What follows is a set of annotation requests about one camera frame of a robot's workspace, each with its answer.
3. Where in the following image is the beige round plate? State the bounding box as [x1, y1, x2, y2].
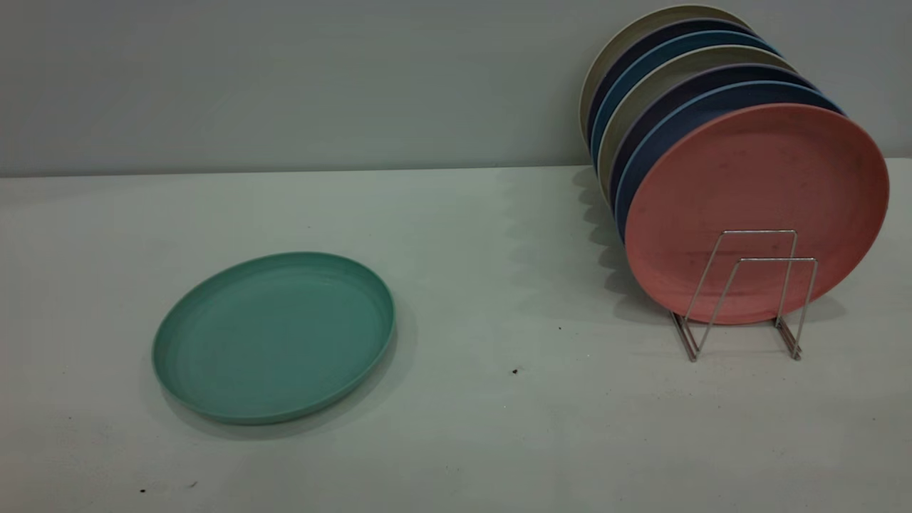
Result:
[579, 4, 750, 143]
[597, 45, 796, 207]

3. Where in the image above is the navy blue round plate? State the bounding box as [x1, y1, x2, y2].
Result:
[614, 81, 846, 240]

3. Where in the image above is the teal blue round plate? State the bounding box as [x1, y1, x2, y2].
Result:
[590, 30, 782, 172]

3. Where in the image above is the pink round plate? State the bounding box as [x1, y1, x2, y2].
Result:
[624, 103, 890, 326]

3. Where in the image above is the dark purple round plate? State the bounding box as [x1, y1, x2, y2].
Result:
[586, 18, 760, 143]
[609, 63, 817, 209]

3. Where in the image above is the green round plate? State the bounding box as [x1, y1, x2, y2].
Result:
[152, 251, 396, 426]

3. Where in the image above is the metal wire plate rack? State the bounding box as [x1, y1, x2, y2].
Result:
[670, 229, 819, 362]

